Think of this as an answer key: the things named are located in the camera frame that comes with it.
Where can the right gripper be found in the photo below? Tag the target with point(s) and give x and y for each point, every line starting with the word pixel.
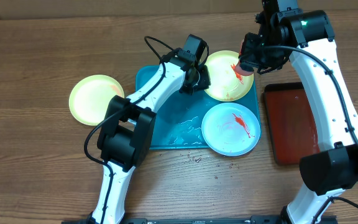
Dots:
pixel 247 63

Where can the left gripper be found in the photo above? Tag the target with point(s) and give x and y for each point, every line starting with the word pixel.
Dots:
pixel 204 81

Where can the red black sponge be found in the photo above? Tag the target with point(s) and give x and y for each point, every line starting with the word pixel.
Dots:
pixel 243 72

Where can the yellow-green plate top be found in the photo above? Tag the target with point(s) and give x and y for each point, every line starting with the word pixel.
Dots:
pixel 226 84

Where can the yellow-green plate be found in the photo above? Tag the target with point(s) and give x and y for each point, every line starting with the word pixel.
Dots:
pixel 226 84
pixel 90 97

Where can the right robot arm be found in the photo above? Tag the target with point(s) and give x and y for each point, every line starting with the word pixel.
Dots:
pixel 287 34

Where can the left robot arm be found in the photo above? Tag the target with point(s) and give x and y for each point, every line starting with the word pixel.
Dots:
pixel 125 133

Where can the teal plastic tray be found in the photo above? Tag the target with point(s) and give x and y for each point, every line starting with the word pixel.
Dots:
pixel 178 123

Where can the black red-lined tray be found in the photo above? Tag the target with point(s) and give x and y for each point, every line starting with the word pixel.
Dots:
pixel 291 124

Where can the light blue plate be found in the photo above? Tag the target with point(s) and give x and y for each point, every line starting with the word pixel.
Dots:
pixel 230 129

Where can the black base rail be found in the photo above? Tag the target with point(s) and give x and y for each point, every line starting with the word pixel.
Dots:
pixel 255 219

